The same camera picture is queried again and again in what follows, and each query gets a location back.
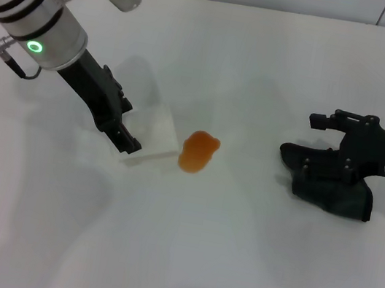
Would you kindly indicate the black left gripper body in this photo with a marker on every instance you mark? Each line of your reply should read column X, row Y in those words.
column 90, row 90

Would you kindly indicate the brown liquid stain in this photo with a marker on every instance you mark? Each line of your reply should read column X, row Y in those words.
column 198, row 150

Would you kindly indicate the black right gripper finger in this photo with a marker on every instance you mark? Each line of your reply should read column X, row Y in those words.
column 325, row 166
column 325, row 121

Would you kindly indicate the white paper cup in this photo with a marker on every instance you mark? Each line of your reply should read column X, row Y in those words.
column 154, row 126

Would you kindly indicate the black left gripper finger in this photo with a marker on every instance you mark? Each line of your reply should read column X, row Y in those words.
column 128, row 139
column 128, row 104

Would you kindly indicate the dark blue rag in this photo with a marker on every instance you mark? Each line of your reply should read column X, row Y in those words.
column 332, row 193

